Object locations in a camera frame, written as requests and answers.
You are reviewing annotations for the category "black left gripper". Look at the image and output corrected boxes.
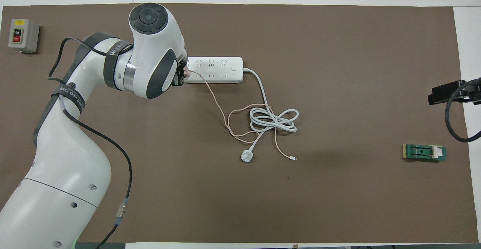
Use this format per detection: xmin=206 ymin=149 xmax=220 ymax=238
xmin=172 ymin=59 xmax=188 ymax=88

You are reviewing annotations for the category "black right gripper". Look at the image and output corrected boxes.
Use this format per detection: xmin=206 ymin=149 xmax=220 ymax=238
xmin=428 ymin=77 xmax=481 ymax=106

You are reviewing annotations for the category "pink charger cable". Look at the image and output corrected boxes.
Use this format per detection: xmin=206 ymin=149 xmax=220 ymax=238
xmin=188 ymin=70 xmax=298 ymax=161

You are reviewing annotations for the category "white power strip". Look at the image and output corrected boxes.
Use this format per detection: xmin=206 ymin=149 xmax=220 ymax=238
xmin=186 ymin=56 xmax=244 ymax=84

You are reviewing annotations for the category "green circuit board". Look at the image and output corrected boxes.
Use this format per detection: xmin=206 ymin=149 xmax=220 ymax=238
xmin=403 ymin=144 xmax=448 ymax=162

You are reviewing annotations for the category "brown table mat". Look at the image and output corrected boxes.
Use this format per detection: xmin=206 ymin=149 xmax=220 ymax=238
xmin=0 ymin=3 xmax=479 ymax=244

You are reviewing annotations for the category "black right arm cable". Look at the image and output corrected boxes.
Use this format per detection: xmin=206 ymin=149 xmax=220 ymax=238
xmin=444 ymin=77 xmax=481 ymax=143

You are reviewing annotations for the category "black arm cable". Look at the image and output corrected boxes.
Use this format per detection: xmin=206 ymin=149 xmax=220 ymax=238
xmin=444 ymin=77 xmax=481 ymax=143
xmin=47 ymin=37 xmax=133 ymax=249

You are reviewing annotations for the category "white power strip cord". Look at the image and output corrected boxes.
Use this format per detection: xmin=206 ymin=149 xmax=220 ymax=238
xmin=240 ymin=67 xmax=300 ymax=163

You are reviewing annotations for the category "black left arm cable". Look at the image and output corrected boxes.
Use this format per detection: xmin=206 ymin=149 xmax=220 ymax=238
xmin=47 ymin=37 xmax=133 ymax=249

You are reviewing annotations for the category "grey on-off switch box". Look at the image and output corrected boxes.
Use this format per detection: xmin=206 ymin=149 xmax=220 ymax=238
xmin=8 ymin=18 xmax=40 ymax=53

